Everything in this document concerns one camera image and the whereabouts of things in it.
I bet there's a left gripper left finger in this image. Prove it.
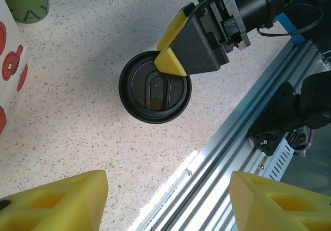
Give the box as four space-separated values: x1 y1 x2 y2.
0 169 109 231

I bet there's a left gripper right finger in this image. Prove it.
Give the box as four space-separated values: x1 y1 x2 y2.
230 171 331 231

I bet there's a black coffee cup lid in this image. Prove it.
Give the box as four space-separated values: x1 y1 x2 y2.
118 50 192 125

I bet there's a white red printed paper bag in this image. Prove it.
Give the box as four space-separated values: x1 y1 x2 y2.
0 0 32 136

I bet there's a blue table edge trim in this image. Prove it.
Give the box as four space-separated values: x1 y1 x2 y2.
276 10 313 44

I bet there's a green paper cup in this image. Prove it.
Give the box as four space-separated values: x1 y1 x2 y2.
9 0 50 29

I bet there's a slotted grey cable duct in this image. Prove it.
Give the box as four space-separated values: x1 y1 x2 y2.
267 137 295 181

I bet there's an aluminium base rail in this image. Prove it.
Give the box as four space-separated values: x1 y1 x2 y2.
134 38 331 231

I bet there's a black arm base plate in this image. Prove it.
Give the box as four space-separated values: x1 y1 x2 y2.
249 127 287 157

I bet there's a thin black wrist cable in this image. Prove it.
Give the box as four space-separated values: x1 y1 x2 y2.
257 2 325 37

